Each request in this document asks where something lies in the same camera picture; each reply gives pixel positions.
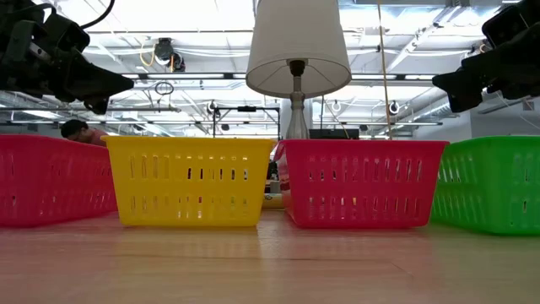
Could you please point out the red plastic basket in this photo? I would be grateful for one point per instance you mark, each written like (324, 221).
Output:
(363, 150)
(55, 145)

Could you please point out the silver lamp white shade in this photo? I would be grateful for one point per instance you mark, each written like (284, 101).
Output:
(297, 42)

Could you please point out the black flat box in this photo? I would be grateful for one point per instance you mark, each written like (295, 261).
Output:
(333, 134)

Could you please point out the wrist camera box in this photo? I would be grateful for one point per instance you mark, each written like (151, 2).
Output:
(504, 25)
(67, 34)

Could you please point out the yellow plastic basket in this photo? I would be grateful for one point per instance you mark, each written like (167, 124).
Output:
(190, 148)

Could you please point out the black frame stand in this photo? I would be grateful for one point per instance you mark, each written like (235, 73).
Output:
(246, 108)

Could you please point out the green plastic basket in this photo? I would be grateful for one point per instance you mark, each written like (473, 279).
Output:
(489, 148)

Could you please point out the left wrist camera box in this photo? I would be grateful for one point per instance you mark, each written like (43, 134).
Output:
(67, 34)

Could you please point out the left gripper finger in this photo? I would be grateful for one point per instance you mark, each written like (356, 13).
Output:
(98, 106)
(93, 82)

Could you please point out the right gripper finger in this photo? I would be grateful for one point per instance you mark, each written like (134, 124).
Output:
(464, 102)
(460, 82)

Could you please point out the person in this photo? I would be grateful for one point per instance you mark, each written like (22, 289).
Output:
(76, 128)

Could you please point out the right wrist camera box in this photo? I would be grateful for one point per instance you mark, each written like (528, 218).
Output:
(504, 25)

